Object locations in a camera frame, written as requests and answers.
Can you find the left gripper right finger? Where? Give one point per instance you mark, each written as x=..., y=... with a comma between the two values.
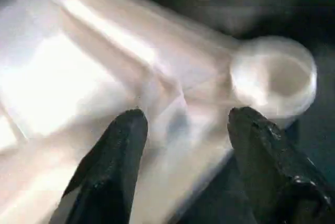
x=277, y=177

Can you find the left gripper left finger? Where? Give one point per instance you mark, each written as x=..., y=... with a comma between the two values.
x=110, y=177

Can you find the white plastic table top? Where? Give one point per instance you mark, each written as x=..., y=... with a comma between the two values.
x=78, y=77

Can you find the black plastic mat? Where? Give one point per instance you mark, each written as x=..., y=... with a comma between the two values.
x=314, y=171

